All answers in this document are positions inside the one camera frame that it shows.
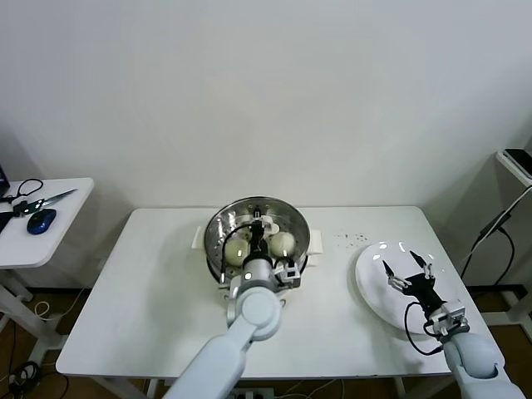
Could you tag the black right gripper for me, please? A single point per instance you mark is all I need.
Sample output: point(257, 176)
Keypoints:
point(424, 291)

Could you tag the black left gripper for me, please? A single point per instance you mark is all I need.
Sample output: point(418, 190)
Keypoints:
point(257, 245)

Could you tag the white steamed baozi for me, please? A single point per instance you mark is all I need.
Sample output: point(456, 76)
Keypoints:
point(283, 244)
point(237, 252)

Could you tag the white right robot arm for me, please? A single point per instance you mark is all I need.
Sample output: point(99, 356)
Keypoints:
point(474, 357)

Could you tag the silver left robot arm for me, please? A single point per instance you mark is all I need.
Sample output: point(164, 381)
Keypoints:
point(257, 311)

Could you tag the perforated steel steamer basket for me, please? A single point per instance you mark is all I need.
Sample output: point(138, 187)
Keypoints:
point(214, 269)

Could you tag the round white plate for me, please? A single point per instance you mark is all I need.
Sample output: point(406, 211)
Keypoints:
point(374, 287)

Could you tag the white electric cooker pot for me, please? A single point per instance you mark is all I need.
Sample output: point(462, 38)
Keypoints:
point(316, 243)

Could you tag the white table leg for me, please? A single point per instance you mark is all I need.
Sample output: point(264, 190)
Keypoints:
point(399, 390)
point(151, 390)

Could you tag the black flat device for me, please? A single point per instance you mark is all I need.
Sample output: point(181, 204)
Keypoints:
point(519, 160)

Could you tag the white side table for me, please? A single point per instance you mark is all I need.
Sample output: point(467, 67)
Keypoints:
point(62, 232)

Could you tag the blue computer mouse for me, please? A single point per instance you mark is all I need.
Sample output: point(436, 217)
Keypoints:
point(41, 221)

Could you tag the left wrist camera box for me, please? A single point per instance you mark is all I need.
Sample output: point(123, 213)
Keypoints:
point(289, 274)

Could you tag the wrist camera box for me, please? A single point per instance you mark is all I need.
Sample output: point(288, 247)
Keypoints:
point(289, 274)
point(451, 316)

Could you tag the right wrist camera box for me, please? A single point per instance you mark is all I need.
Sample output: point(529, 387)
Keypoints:
point(451, 316)

